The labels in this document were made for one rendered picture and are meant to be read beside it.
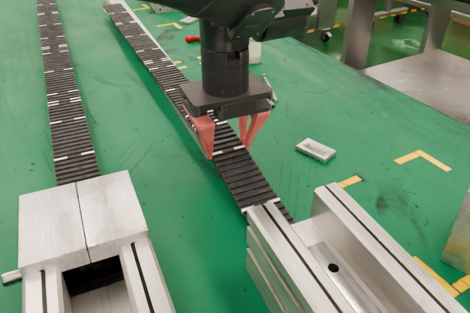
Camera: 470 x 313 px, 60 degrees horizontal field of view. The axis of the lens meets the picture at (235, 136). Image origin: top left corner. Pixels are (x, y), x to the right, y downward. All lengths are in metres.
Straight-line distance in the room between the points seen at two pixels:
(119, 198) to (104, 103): 0.40
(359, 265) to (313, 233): 0.06
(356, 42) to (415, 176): 1.71
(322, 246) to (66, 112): 0.45
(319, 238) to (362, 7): 1.88
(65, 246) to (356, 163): 0.40
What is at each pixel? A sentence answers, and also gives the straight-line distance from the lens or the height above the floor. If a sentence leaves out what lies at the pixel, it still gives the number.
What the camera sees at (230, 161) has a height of 0.81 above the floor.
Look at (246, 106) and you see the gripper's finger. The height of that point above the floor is 0.89.
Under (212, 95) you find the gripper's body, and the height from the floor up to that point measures 0.90.
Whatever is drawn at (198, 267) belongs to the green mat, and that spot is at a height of 0.78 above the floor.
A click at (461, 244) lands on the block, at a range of 0.48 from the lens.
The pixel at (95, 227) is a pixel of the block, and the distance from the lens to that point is 0.37.
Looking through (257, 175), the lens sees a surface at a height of 0.80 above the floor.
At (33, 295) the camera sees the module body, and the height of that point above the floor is 0.86.
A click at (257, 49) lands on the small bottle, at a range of 0.88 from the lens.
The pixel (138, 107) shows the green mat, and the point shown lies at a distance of 0.74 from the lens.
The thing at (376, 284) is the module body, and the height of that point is 0.84.
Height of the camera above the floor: 1.12
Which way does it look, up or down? 33 degrees down
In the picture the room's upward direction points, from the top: straight up
